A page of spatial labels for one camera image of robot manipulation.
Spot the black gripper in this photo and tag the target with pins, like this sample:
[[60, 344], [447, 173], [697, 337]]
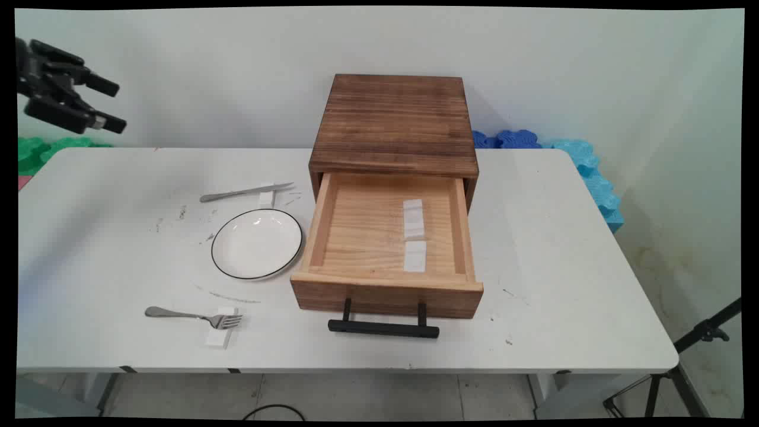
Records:
[[41, 74]]

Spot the silver serrated table knife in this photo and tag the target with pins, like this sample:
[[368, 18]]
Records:
[[237, 193]]

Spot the green foam mat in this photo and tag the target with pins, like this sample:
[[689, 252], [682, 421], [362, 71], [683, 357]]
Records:
[[35, 154]]

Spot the pink foam mat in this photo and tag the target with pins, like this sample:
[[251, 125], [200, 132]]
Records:
[[22, 182]]

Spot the white ceramic cutlery rest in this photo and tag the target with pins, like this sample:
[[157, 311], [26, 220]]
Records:
[[415, 257], [266, 200], [414, 219], [217, 338]]

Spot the white plate with black rim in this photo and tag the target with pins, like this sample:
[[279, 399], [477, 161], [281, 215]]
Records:
[[256, 244]]

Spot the silver metal fork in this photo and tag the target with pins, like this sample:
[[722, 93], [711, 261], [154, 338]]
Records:
[[178, 314]]

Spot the white table leg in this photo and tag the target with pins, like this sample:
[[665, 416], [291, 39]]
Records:
[[551, 394], [95, 385]]

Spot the dark wooden drawer cabinet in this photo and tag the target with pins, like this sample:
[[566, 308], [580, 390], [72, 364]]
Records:
[[394, 118]]

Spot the light wooden drawer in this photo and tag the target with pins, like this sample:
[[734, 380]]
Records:
[[362, 237]]

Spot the dark blue foam mat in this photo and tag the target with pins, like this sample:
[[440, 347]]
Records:
[[516, 139]]

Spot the light blue foam mat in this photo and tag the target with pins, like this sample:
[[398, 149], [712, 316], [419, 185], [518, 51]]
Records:
[[599, 184]]

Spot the black tripod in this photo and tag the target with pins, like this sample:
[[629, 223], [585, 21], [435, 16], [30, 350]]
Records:
[[705, 332]]

